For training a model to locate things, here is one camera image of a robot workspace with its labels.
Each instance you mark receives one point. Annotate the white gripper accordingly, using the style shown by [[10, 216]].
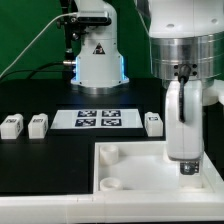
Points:
[[185, 139]]

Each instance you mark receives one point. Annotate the white square table top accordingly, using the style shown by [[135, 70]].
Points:
[[145, 166]]

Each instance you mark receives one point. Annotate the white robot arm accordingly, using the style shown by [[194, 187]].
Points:
[[185, 38]]

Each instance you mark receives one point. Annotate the white L-shaped obstacle fence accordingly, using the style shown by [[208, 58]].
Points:
[[113, 206]]

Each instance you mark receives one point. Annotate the white marker base plate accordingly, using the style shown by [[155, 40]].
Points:
[[96, 119]]

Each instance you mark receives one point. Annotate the grey depth camera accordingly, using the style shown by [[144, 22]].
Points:
[[94, 18]]

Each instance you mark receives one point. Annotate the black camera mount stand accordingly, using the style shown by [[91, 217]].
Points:
[[73, 30]]

